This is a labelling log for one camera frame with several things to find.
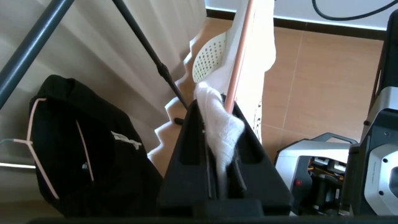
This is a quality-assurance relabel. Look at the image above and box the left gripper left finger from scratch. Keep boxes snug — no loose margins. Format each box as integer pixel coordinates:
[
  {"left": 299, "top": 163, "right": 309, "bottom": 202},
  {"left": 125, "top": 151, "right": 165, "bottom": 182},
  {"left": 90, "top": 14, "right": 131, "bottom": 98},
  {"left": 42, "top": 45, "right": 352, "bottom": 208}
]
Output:
[{"left": 157, "top": 99, "right": 218, "bottom": 217}]

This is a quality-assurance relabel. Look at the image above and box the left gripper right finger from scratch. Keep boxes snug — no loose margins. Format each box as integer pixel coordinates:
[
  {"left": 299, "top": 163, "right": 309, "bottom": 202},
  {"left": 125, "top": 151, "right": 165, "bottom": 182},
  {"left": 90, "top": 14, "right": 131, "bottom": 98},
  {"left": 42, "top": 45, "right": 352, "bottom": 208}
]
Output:
[{"left": 221, "top": 95, "right": 293, "bottom": 217}]

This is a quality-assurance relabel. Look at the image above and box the white printed garment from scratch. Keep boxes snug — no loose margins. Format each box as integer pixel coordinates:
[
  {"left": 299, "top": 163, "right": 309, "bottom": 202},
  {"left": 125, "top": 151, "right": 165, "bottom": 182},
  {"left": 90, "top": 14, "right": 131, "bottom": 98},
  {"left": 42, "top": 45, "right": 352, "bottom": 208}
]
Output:
[{"left": 193, "top": 0, "right": 277, "bottom": 200}]

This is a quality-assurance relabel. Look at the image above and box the black knitted garment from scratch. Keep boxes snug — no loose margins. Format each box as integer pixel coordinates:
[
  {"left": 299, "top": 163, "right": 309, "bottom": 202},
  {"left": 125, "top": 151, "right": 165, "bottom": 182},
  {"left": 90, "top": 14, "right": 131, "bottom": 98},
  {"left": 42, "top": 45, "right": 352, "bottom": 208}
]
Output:
[{"left": 29, "top": 74, "right": 164, "bottom": 218}]

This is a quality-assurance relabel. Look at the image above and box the pink clothes hanger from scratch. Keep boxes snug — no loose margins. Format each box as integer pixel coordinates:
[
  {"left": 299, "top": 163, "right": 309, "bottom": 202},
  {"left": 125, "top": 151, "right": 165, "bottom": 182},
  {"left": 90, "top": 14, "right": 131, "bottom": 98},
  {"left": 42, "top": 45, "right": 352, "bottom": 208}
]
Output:
[
  {"left": 224, "top": 0, "right": 254, "bottom": 114},
  {"left": 0, "top": 98, "right": 95, "bottom": 200}
]

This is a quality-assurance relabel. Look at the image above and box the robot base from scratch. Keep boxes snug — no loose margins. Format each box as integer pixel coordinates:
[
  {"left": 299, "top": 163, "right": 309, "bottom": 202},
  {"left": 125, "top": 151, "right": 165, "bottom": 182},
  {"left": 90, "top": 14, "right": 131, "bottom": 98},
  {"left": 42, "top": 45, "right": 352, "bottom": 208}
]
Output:
[{"left": 273, "top": 9, "right": 398, "bottom": 217}]

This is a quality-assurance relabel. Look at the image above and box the white laundry basket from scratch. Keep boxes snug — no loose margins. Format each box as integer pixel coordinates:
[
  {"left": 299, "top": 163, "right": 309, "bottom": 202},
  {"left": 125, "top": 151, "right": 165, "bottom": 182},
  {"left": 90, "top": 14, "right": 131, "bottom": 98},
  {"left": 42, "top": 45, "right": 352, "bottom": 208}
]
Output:
[{"left": 192, "top": 30, "right": 228, "bottom": 84}]

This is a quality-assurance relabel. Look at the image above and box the black clothes rack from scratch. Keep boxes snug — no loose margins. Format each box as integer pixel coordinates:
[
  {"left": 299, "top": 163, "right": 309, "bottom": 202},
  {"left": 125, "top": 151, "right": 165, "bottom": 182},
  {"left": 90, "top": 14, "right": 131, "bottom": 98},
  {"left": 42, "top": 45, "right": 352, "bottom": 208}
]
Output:
[{"left": 0, "top": 0, "right": 189, "bottom": 126}]

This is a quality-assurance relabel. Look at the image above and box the beige curtain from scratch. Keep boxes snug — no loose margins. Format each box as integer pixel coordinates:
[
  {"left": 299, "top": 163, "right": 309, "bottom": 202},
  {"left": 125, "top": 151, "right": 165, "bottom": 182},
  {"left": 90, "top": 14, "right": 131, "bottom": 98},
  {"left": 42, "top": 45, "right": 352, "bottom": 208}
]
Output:
[{"left": 0, "top": 0, "right": 208, "bottom": 215}]

